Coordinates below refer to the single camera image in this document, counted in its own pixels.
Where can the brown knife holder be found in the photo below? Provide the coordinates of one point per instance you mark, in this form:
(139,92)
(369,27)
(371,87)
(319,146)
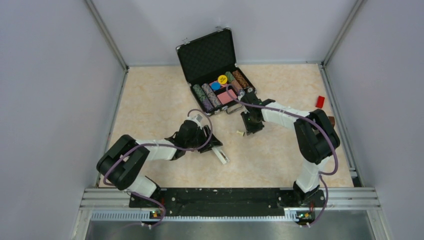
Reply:
(332,121)

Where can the black poker chip case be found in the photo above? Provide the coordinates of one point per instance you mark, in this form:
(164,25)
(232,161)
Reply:
(204,59)

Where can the blue poker chip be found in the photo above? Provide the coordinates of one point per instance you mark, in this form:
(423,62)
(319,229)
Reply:
(215,86)

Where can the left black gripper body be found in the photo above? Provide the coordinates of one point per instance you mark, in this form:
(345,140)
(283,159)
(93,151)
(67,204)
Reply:
(200,137)

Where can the white remote control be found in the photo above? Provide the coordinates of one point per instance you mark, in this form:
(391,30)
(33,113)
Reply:
(220,155)

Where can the yellow poker chip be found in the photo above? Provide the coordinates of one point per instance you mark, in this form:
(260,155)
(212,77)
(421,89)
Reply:
(222,79)

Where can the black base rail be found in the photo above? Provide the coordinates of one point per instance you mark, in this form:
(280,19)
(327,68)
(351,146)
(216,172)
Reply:
(230,202)

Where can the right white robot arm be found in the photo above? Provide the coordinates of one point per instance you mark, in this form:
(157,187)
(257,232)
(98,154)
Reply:
(316,137)

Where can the wooden chess pawn right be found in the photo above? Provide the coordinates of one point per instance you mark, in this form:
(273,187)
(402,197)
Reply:
(241,133)

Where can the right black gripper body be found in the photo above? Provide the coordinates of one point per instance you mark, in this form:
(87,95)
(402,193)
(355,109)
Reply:
(252,125)

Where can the pink card deck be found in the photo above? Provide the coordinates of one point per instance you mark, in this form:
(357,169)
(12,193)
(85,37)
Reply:
(227,96)

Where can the red block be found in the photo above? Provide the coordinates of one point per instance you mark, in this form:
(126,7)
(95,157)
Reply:
(320,102)

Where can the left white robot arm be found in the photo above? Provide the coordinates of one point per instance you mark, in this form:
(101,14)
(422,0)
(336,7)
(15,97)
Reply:
(121,165)

